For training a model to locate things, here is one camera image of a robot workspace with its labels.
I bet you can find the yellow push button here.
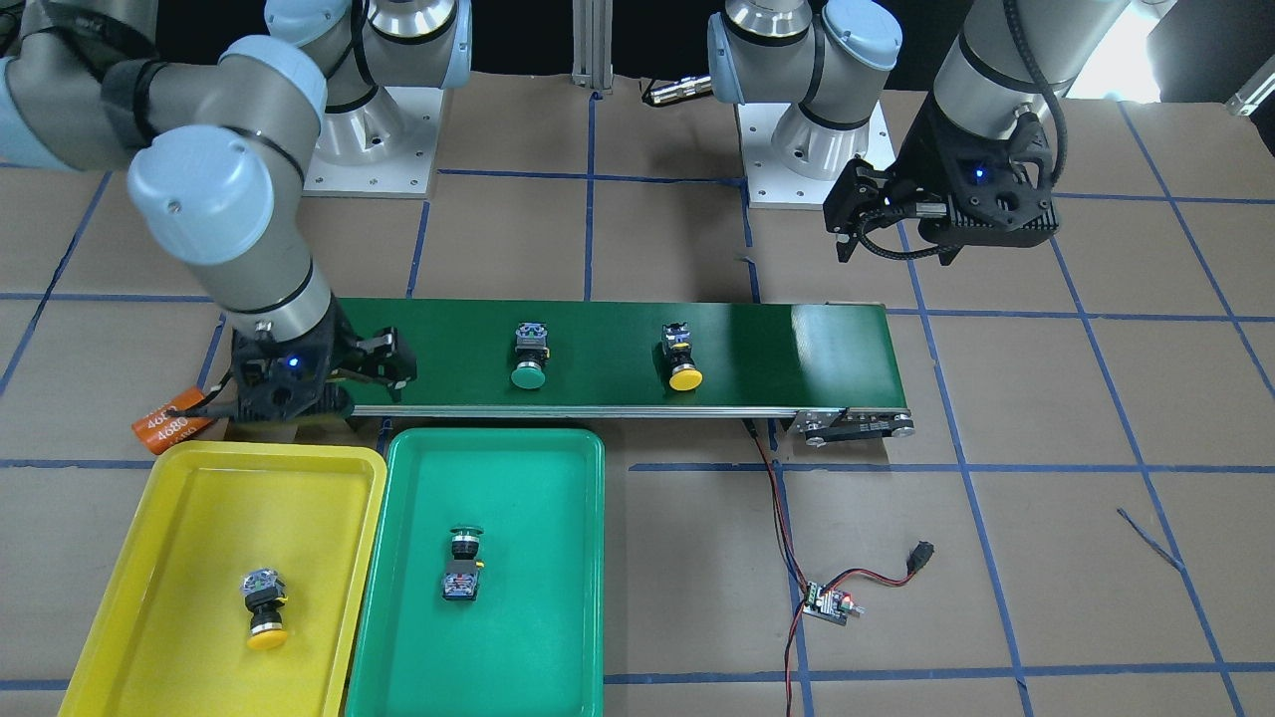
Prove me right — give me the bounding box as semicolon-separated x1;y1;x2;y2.
660;322;704;393
240;568;289;649

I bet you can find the green conveyor belt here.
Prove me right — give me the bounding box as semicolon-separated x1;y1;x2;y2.
333;299;914;447

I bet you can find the small motor controller board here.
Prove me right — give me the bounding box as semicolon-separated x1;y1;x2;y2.
801;580;864;626

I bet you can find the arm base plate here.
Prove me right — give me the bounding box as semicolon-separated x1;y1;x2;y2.
302;87;449;199
736;102;895;211

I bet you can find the green push button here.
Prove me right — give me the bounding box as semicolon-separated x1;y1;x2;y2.
510;322;550;390
441;526;485;600

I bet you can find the aluminium frame post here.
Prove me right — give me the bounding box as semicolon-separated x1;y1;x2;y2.
571;0;615;94

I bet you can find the yellow plastic tray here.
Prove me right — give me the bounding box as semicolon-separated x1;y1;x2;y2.
60;441;386;716

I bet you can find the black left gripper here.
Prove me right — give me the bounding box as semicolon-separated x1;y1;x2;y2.
822;97;1061;267

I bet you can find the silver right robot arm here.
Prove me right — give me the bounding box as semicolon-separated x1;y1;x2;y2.
3;1;472;422

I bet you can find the orange cylinder with white text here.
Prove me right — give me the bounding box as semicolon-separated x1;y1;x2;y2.
131;387;213;455

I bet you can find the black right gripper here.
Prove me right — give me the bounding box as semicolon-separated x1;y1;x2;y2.
231;301;418;424

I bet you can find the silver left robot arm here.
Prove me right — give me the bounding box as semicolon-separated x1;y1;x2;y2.
708;1;1125;265

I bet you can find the green plastic tray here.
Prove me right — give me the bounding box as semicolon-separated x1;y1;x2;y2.
346;427;606;716

